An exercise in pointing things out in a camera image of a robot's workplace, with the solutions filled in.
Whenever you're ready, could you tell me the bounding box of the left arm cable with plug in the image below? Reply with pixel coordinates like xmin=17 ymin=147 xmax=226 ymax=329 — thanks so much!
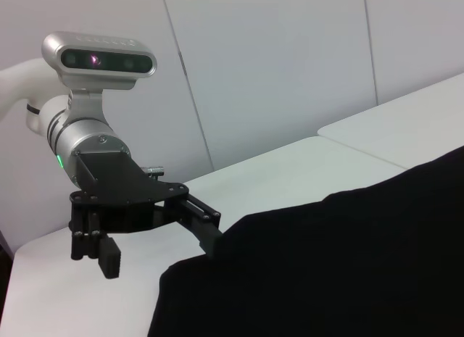
xmin=142 ymin=165 xmax=165 ymax=179

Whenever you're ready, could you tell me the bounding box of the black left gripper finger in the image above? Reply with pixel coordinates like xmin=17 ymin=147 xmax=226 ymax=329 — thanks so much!
xmin=70 ymin=201 xmax=122 ymax=280
xmin=169 ymin=193 xmax=225 ymax=261

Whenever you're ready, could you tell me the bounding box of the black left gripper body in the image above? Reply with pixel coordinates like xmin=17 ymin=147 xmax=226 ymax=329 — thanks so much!
xmin=68 ymin=150 xmax=190 ymax=238

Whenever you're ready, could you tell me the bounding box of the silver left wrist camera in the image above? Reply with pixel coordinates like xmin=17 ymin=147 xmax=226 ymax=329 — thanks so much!
xmin=41 ymin=31 xmax=158 ymax=126

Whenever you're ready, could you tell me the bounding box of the black shirt with white print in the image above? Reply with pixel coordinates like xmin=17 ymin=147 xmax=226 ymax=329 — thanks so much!
xmin=146 ymin=144 xmax=464 ymax=337

